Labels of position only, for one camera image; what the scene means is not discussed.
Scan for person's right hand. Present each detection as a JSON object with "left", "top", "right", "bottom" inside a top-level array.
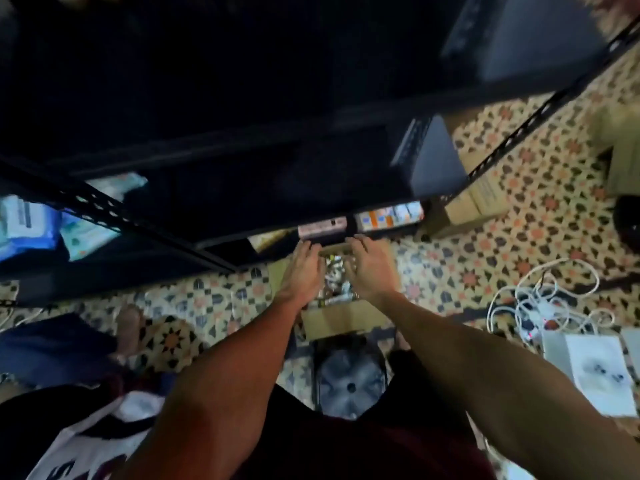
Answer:
[{"left": 345, "top": 233, "right": 403, "bottom": 304}]

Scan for person's left hand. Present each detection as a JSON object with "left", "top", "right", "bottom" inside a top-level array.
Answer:
[{"left": 273, "top": 239, "right": 327, "bottom": 311}]

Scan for pile of bottles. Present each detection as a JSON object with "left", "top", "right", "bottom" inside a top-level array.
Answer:
[{"left": 318, "top": 253, "right": 359, "bottom": 306}]

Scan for brown cardboard box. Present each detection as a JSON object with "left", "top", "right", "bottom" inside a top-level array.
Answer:
[{"left": 265, "top": 239, "right": 411, "bottom": 343}]

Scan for black metal shelf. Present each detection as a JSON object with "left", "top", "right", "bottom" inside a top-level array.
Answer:
[
  {"left": 0, "top": 155, "right": 241, "bottom": 308},
  {"left": 0, "top": 0, "right": 640, "bottom": 306}
]

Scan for person's right forearm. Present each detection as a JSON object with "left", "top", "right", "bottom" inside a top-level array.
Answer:
[{"left": 375, "top": 289, "right": 640, "bottom": 480}]

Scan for person's left forearm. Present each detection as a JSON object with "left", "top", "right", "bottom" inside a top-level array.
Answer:
[{"left": 115, "top": 295, "right": 311, "bottom": 480}]

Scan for stack of pink white boxes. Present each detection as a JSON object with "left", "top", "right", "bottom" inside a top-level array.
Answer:
[{"left": 297, "top": 217, "right": 349, "bottom": 240}]

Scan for tissue packs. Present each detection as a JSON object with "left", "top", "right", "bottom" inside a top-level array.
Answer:
[{"left": 246, "top": 229, "right": 291, "bottom": 254}]

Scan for row of orange blue packets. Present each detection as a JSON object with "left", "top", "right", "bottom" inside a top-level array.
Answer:
[{"left": 355, "top": 201, "right": 426, "bottom": 233}]

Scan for black plastic stool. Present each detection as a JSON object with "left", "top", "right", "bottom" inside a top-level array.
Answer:
[{"left": 312, "top": 335, "right": 391, "bottom": 421}]

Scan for white power strip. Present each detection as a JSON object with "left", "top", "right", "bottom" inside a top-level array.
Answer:
[{"left": 520, "top": 299, "right": 566, "bottom": 341}]

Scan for white appliance carton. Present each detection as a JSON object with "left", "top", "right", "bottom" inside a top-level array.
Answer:
[{"left": 560, "top": 329, "right": 640, "bottom": 418}]

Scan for black shoe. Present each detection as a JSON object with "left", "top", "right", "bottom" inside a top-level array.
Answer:
[{"left": 612, "top": 195, "right": 640, "bottom": 251}]

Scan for row of wet wipe packs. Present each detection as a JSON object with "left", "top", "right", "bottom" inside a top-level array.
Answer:
[{"left": 0, "top": 171, "right": 149, "bottom": 264}]

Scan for coiled white cable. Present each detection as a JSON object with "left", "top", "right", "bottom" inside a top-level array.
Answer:
[{"left": 487, "top": 257, "right": 619, "bottom": 344}]

